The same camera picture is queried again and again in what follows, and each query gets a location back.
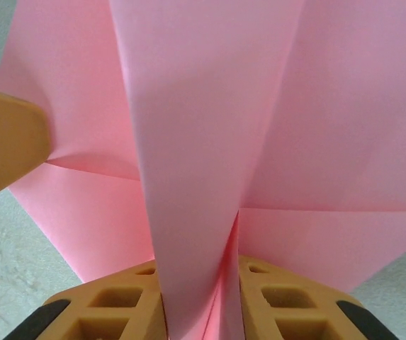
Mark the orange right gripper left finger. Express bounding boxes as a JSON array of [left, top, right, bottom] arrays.
[[9, 261, 169, 340]]

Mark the pink paper sheet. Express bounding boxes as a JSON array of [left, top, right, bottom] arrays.
[[0, 0, 406, 340]]

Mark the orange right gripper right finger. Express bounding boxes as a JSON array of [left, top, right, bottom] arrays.
[[237, 256, 390, 340]]

